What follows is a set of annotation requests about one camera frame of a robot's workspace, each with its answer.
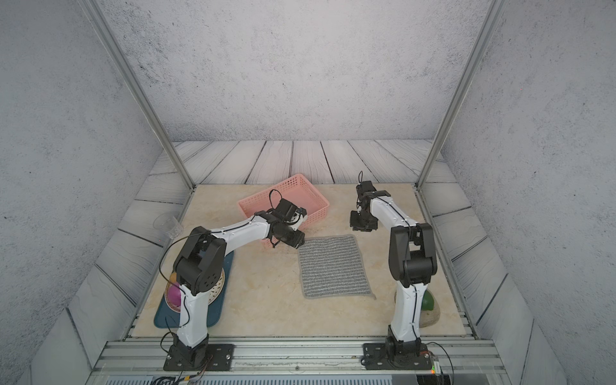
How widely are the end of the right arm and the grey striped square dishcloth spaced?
0.47 feet

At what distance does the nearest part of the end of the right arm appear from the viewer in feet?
2.42

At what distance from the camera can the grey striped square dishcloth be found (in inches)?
34.8
